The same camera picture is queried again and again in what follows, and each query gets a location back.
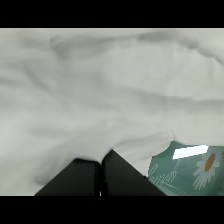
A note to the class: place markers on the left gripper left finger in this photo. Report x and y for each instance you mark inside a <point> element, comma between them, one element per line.
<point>75,180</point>

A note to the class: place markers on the white shirt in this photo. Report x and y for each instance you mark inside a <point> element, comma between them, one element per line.
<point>100,93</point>

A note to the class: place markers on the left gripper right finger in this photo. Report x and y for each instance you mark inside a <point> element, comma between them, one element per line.
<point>125,178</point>

